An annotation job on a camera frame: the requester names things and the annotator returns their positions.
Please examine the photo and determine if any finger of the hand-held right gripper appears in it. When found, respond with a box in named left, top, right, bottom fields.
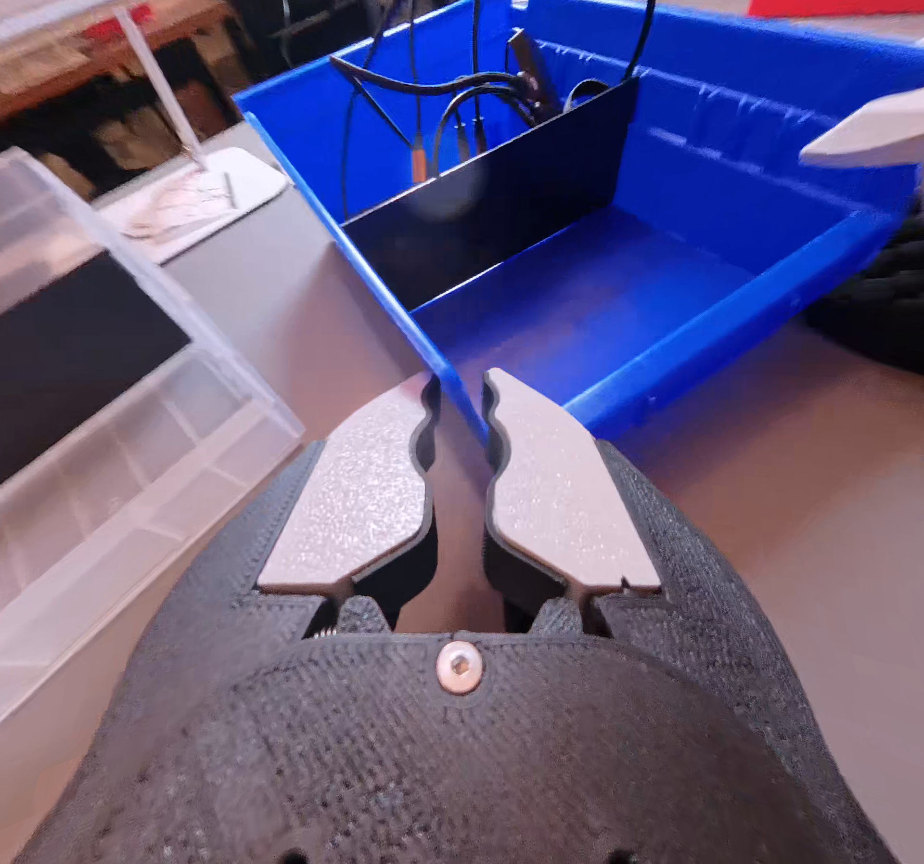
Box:
left=797, top=86, right=924, bottom=172

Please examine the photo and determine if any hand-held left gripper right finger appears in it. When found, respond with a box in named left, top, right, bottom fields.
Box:
left=481, top=366, right=664, bottom=598

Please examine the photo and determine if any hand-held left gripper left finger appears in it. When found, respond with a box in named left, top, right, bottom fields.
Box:
left=256, top=373, right=440, bottom=596

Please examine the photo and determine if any clear plastic bin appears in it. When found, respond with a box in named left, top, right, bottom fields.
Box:
left=0, top=149, right=306, bottom=724

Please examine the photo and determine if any blue plastic bin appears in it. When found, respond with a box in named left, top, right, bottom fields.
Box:
left=232, top=0, right=924, bottom=446

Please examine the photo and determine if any black usb hub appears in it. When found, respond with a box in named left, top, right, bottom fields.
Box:
left=505, top=28, right=564, bottom=121

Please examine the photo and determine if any black mesh armrest pad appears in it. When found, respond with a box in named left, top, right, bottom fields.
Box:
left=805, top=193, right=924, bottom=374

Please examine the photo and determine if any black divider panel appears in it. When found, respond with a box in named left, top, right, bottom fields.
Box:
left=0, top=250, right=192, bottom=482
left=339, top=77, right=641, bottom=312

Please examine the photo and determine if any white document stand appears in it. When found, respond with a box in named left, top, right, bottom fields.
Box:
left=0, top=0, right=290, bottom=266

